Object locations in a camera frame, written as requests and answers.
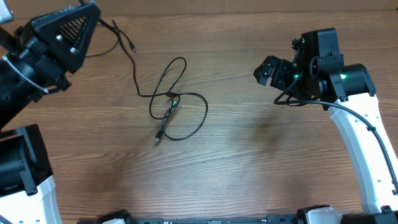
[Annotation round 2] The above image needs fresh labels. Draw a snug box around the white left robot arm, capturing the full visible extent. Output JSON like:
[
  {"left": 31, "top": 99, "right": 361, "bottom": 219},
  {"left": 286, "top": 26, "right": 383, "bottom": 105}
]
[{"left": 1, "top": 2, "right": 100, "bottom": 223}]

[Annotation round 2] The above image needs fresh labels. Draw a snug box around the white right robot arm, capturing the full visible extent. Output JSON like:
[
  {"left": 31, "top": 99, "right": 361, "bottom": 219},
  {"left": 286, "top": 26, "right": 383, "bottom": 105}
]
[{"left": 253, "top": 27, "right": 397, "bottom": 223}]

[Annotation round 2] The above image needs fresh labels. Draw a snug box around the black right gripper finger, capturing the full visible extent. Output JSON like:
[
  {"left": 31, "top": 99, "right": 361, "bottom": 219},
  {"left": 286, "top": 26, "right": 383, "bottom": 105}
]
[
  {"left": 260, "top": 55, "right": 282, "bottom": 73},
  {"left": 253, "top": 69, "right": 272, "bottom": 86}
]

